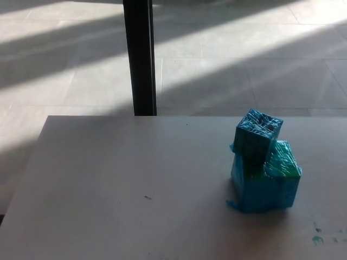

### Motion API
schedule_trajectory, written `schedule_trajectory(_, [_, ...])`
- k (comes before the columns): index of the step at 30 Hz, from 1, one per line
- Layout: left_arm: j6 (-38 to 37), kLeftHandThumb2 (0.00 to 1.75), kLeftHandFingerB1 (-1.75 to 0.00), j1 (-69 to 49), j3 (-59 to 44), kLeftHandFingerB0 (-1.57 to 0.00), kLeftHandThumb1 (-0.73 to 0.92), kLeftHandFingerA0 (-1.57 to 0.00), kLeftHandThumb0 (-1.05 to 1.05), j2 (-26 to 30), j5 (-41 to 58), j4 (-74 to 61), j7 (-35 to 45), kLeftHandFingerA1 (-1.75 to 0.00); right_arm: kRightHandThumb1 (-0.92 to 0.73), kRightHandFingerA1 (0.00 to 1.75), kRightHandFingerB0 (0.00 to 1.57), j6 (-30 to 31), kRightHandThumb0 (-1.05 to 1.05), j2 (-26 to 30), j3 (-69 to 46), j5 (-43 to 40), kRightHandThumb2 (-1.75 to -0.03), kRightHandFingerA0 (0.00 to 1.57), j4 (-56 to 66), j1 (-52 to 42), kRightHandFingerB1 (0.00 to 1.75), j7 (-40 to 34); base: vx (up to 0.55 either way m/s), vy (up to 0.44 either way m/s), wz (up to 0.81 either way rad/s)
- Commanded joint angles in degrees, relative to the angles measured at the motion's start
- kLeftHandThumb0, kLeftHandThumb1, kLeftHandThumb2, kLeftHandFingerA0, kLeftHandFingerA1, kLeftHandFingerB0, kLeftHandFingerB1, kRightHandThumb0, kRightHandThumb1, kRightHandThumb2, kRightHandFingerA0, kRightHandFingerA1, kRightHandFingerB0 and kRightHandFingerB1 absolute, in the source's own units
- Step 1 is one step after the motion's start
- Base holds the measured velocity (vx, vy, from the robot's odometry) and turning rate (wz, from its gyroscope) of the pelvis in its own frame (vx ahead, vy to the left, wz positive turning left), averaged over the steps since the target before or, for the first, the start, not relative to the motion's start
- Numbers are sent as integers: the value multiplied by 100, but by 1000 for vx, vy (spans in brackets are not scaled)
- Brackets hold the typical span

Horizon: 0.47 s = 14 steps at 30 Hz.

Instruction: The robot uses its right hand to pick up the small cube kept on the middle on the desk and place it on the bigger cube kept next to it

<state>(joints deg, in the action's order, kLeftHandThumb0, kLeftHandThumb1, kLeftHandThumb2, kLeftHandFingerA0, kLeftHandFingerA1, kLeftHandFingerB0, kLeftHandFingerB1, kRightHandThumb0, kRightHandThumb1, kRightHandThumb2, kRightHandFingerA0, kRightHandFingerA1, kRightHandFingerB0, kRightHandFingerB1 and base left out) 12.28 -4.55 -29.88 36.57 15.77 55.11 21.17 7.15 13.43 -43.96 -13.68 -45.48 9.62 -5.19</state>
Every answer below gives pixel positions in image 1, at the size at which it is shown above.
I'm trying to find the small blue cube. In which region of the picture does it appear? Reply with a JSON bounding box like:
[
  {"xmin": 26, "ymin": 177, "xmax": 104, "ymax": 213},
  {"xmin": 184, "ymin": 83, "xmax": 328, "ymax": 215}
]
[{"xmin": 229, "ymin": 108, "xmax": 284, "ymax": 166}]

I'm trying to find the large blue wrapped cube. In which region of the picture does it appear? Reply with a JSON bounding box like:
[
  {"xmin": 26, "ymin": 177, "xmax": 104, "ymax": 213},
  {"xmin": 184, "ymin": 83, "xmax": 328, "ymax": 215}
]
[{"xmin": 225, "ymin": 140, "xmax": 303, "ymax": 216}]

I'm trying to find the black vertical pillar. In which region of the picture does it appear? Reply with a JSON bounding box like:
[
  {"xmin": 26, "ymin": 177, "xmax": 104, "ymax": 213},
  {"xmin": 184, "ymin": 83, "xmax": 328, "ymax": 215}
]
[{"xmin": 123, "ymin": 0, "xmax": 158, "ymax": 117}]

